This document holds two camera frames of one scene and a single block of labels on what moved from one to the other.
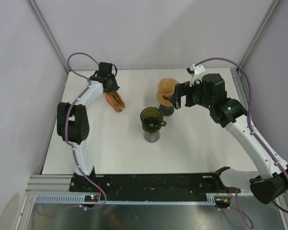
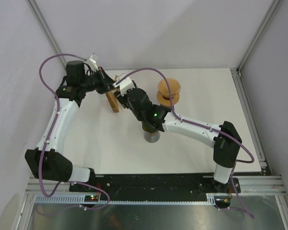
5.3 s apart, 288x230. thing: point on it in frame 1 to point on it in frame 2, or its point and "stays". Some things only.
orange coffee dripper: x=163 y=99 stays
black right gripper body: x=195 y=94 to x=124 y=100
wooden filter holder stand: x=115 y=100 stays
